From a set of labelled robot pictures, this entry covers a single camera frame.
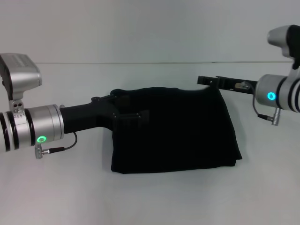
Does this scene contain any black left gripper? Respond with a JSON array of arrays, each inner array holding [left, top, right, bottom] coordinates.
[[60, 93, 150, 135]]

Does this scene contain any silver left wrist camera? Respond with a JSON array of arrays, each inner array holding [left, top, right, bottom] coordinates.
[[0, 53, 43, 115]]

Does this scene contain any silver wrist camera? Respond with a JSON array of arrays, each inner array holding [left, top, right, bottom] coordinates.
[[0, 53, 43, 115], [267, 24, 300, 70]]

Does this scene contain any black shirt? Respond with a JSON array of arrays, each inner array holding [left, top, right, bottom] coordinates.
[[110, 86, 243, 174]]

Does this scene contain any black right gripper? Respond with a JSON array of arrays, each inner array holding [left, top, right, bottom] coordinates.
[[197, 75, 258, 96]]

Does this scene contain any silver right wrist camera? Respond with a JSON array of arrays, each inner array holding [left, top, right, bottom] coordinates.
[[267, 24, 300, 70]]

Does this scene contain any left gripper cable with plug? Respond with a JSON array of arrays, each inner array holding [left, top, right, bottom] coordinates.
[[35, 131, 78, 159]]

